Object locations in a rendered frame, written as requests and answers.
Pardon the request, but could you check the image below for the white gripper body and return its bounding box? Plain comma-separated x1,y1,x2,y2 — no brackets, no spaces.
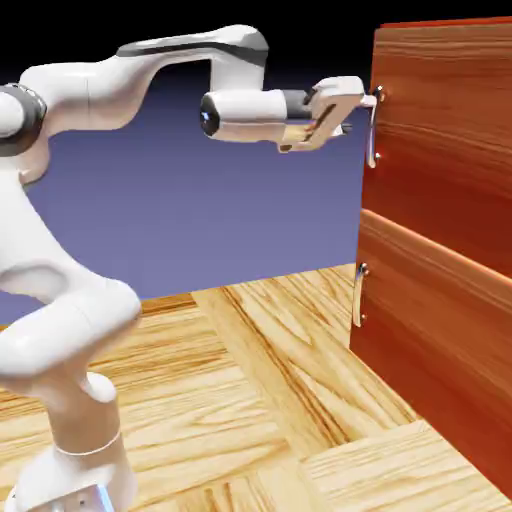
278,75,368,154

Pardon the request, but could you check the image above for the tall reddish cabinet door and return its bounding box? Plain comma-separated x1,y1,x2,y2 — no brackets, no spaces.
361,22,512,279

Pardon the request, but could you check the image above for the reddish wooden cabinet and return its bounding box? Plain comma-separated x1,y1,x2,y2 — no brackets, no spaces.
348,15,512,502

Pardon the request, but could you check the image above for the reddish cabinet door with ledge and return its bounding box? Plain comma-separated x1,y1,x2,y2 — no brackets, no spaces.
348,208,512,502

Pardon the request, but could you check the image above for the long curved silver handle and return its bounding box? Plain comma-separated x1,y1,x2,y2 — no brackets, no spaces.
365,84,387,170

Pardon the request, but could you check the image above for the short curved silver handle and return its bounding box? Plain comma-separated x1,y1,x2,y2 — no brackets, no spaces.
351,262,370,329

